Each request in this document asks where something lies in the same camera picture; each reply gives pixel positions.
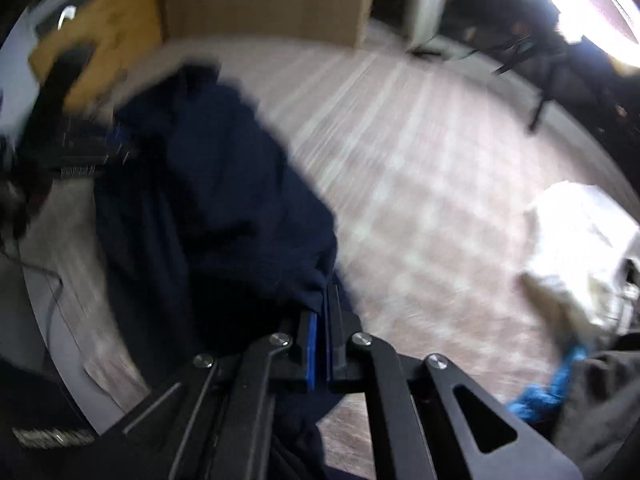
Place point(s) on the checkered beige table cloth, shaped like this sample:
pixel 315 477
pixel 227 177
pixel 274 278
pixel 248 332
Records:
pixel 427 178

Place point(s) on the black tripod stand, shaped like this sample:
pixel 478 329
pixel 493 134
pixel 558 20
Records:
pixel 559 70

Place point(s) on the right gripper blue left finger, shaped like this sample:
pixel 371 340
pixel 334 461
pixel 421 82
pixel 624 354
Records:
pixel 214 420

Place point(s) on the navy blue sweatshirt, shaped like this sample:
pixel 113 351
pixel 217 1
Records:
pixel 211 238

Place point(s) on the bright blue garment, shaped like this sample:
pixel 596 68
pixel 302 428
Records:
pixel 540 403

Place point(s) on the orange pine wood board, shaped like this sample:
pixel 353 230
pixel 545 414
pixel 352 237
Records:
pixel 122 32

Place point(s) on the grey garment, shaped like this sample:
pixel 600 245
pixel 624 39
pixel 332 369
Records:
pixel 600 413

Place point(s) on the white cloth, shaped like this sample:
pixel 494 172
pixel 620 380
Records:
pixel 583 264

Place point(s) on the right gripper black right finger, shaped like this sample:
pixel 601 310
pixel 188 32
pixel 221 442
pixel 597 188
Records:
pixel 427 418

